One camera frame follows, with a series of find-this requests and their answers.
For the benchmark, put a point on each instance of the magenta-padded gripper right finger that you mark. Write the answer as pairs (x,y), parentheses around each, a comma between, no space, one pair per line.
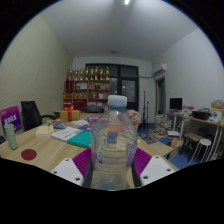
(155,170)

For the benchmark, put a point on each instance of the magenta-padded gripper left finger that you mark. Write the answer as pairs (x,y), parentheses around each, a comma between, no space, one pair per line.
(68,170)

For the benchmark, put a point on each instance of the clear plastic water bottle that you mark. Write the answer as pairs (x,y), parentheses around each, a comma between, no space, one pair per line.
(113,146)

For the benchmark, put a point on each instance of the teal book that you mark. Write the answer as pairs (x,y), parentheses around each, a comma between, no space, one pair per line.
(81,139)

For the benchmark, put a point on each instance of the white book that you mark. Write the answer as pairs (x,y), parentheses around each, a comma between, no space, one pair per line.
(66,134)

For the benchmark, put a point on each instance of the flat round red coaster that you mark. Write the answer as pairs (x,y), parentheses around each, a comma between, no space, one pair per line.
(29,154)

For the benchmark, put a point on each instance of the cream book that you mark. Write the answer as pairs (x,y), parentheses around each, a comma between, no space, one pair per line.
(44,131)

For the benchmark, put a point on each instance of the stack of books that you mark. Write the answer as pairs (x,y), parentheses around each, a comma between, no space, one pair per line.
(162,123)

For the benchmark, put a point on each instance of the yellow gift box red ribbon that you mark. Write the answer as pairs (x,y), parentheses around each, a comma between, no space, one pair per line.
(69,116)

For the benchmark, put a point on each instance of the white round stool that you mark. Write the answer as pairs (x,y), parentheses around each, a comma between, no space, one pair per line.
(203,143)

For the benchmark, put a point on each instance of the pink flower bouquet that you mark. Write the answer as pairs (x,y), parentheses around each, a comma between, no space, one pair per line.
(135,116)

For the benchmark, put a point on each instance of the pale green ribbed cup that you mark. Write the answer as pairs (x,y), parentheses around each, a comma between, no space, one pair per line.
(11,136)

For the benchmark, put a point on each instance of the wooden side desk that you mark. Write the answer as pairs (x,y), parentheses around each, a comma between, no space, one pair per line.
(200,120)

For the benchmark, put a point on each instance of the black office chair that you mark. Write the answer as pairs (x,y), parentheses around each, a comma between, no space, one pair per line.
(30,115)

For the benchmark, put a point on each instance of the black computer monitor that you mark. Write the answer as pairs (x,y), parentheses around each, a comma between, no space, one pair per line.
(176,103)

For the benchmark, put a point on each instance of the purple sign board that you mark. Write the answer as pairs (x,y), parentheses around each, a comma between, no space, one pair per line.
(10,118)

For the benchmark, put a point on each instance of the wooden shelf unit with trophies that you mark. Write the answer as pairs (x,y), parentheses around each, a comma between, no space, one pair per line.
(86,93)

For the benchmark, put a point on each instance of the black framed window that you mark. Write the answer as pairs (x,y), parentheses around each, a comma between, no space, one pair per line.
(128,86)

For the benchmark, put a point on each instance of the white air conditioner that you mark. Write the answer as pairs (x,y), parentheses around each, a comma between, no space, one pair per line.
(160,69)

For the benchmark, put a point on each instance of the ceiling strip light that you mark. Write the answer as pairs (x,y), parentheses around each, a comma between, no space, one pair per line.
(127,2)

